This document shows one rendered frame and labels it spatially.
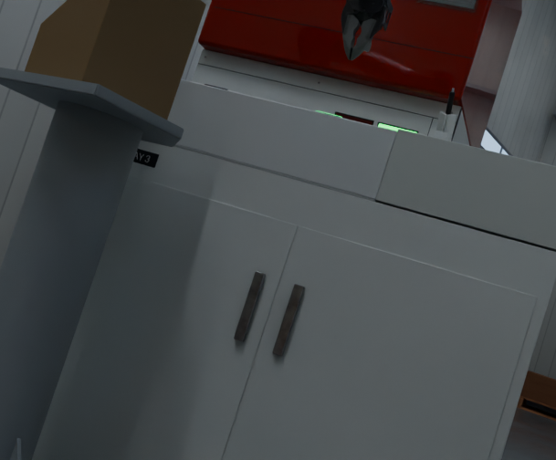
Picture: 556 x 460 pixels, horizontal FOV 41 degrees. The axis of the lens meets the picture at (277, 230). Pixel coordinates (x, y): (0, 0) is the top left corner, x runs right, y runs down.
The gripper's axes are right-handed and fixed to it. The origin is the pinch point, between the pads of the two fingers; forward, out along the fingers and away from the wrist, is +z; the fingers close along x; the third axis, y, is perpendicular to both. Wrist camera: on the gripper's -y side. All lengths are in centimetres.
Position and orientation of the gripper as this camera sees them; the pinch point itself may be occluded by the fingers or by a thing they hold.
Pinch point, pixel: (351, 52)
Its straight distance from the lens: 158.0
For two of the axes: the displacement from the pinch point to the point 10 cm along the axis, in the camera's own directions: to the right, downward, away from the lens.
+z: -3.1, 9.5, -0.6
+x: -9.0, -2.8, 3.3
